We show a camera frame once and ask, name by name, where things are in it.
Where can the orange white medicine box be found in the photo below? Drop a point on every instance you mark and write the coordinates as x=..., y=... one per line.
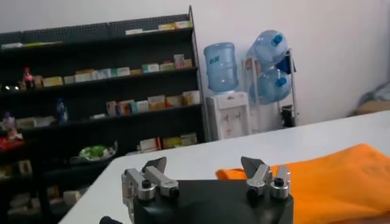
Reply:
x=157, y=103

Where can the white water jug rack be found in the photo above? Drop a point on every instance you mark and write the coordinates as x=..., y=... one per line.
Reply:
x=293, y=91

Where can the yellow medicine box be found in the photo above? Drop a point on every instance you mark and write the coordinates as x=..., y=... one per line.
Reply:
x=52, y=81

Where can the cola bottle red label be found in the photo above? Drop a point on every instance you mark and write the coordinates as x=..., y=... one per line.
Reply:
x=29, y=79

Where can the red white medicine box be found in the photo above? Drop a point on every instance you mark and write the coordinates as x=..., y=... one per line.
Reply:
x=150, y=144

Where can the black stand by rack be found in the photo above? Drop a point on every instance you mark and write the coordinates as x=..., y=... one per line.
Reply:
x=287, y=115

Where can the large closed cardboard box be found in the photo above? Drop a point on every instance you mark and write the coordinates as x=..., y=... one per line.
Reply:
x=373, y=107

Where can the basket of green packs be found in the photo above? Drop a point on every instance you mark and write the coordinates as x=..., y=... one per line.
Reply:
x=94, y=151

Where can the pink drink bottle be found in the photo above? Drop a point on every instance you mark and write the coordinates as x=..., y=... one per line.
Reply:
x=8, y=121

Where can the black shelving unit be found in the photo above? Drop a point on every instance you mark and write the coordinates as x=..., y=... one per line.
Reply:
x=122, y=51

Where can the blue drink bottle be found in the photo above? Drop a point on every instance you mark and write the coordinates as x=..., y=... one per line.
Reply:
x=61, y=112

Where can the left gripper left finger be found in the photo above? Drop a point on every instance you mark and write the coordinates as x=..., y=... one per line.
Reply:
x=161, y=181

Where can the upright blue water jug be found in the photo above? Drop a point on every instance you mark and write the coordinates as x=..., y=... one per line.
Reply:
x=221, y=67

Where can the pile of striped clothes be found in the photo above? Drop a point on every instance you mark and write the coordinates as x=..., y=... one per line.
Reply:
x=377, y=94

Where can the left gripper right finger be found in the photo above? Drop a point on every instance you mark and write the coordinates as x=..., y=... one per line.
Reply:
x=260, y=178

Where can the large white table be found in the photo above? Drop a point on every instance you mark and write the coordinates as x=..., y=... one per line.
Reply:
x=304, y=134

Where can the white water dispenser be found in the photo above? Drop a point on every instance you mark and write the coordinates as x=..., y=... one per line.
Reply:
x=228, y=121

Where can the tall pink medicine box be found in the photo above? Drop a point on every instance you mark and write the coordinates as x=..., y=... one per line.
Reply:
x=179, y=61

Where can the orange t-shirt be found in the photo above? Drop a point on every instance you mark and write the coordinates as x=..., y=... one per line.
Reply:
x=335, y=185

